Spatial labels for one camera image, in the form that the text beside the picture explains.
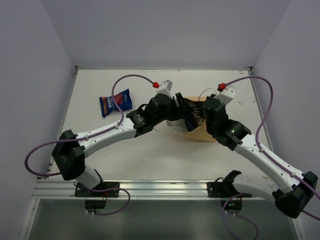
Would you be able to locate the dark brown snack packet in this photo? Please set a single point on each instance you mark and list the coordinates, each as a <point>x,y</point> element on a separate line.
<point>197,112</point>

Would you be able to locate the right black controller box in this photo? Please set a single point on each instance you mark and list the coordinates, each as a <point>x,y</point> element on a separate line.
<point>234,206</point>

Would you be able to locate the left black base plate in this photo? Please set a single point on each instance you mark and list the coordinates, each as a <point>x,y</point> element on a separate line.
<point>106,189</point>

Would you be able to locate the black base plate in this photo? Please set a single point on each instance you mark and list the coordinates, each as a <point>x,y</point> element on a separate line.
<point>106,189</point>
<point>221,188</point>

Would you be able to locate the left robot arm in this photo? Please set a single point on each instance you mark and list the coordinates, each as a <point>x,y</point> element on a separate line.
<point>72,149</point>

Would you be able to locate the aluminium mounting rail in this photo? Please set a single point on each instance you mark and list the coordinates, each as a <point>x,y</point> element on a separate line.
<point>57,189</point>

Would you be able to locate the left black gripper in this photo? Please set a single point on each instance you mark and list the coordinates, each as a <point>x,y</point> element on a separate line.
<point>180,103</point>

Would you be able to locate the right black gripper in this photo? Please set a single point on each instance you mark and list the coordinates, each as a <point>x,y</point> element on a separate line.
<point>213,96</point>

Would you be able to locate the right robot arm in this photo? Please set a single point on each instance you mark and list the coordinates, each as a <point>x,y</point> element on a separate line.
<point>290,188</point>

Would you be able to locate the black controller box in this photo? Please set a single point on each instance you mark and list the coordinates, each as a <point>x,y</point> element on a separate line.
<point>93,205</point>
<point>234,206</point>

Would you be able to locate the blue chip snack bag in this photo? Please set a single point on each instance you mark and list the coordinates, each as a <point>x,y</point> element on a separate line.
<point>108,103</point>

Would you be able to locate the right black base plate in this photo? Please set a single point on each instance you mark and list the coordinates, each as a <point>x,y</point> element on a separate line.
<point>221,188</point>

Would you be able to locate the left black controller box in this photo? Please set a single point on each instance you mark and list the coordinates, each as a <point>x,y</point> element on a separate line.
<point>93,205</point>

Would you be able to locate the blue white snack packet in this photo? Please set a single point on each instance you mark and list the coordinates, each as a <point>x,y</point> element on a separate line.
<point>190,125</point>

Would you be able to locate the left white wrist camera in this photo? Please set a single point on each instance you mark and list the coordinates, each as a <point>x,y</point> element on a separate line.
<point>163,88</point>

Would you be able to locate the brown paper bag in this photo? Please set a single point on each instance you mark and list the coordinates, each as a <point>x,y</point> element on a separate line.
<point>179,128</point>

